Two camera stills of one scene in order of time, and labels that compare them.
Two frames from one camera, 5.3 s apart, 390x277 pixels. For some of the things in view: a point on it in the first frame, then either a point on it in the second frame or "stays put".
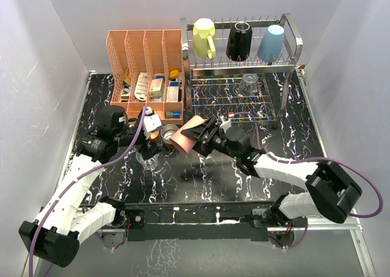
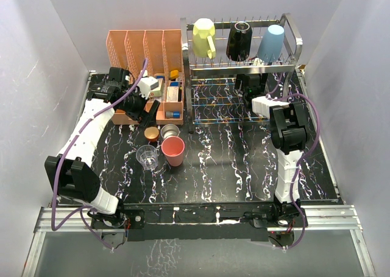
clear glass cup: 150,164 stays put
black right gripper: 203,147 -> 262,77
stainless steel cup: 167,131 stays put
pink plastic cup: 184,143 -> 173,147
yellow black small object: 174,74 stays put
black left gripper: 148,151 -> 150,117
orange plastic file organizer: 146,70 stays put
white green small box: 157,87 stays put
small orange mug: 154,136 stays put
